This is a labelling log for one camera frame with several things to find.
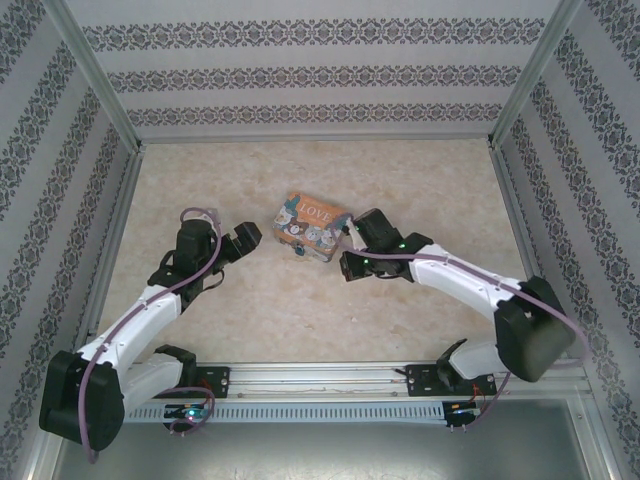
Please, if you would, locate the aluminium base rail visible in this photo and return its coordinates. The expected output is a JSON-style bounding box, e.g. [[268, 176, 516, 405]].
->
[[197, 362, 586, 400]]

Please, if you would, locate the orange bear print tin box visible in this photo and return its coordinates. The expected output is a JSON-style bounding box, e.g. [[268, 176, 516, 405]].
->
[[271, 190, 351, 264]]

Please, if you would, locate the slotted grey cable duct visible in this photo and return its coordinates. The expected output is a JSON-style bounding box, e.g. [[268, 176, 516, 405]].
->
[[124, 399, 481, 426]]

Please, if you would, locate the grey metal sheet panel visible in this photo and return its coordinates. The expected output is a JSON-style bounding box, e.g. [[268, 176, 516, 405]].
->
[[49, 422, 601, 480]]

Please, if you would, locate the aluminium frame post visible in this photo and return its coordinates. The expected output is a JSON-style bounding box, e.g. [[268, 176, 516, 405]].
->
[[44, 0, 146, 151], [487, 0, 586, 151]]

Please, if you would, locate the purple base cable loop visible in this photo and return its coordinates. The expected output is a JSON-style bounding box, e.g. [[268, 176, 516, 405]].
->
[[169, 385, 217, 437]]

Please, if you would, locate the aluminium table edge profile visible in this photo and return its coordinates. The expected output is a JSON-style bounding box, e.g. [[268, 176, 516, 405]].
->
[[72, 142, 146, 354], [488, 142, 589, 374]]

